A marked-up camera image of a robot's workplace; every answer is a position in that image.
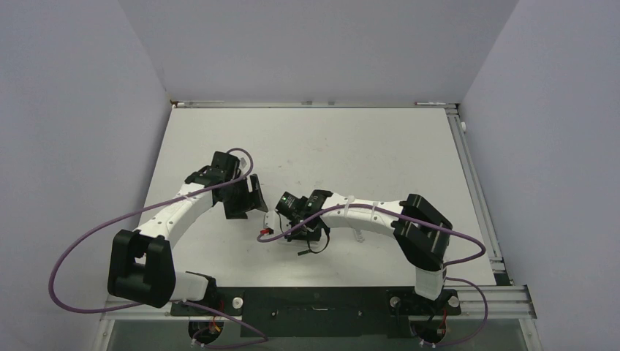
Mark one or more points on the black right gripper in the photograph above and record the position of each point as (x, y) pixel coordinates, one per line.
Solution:
(315, 236)

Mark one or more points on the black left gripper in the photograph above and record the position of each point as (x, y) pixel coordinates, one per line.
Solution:
(238, 211)

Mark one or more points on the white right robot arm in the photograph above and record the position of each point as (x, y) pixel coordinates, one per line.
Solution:
(417, 226)

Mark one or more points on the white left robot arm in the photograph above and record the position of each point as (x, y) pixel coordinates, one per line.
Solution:
(142, 267)

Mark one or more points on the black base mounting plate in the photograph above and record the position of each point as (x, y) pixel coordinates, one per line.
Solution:
(394, 312)

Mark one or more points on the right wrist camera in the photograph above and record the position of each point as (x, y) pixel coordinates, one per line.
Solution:
(272, 226)

